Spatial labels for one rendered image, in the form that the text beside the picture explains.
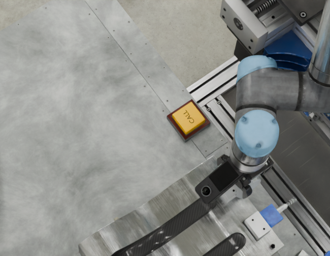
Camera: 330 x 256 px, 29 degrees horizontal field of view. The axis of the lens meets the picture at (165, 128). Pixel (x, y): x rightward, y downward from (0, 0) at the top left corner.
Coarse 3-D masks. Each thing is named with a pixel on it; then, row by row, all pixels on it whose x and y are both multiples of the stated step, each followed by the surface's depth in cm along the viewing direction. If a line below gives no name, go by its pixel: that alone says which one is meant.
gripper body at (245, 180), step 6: (228, 156) 133; (222, 162) 134; (270, 162) 132; (264, 168) 131; (270, 168) 135; (246, 174) 131; (252, 174) 131; (258, 174) 131; (240, 180) 131; (246, 180) 131; (240, 186) 133
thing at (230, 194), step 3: (234, 186) 143; (228, 189) 143; (231, 189) 143; (234, 189) 143; (225, 192) 143; (228, 192) 143; (231, 192) 143; (234, 192) 143; (222, 195) 145; (225, 195) 143; (228, 195) 143; (231, 195) 143; (234, 195) 143; (225, 198) 144; (228, 198) 142; (231, 198) 143; (228, 201) 145
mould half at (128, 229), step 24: (216, 168) 148; (168, 192) 146; (192, 192) 146; (144, 216) 144; (168, 216) 145; (216, 216) 144; (240, 216) 144; (96, 240) 138; (120, 240) 139; (192, 240) 143; (216, 240) 143; (264, 240) 142
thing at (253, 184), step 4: (252, 180) 137; (256, 180) 139; (260, 180) 140; (248, 184) 137; (252, 184) 139; (256, 184) 140; (236, 188) 139; (252, 188) 141; (236, 192) 140; (240, 192) 137; (236, 196) 143; (240, 196) 139
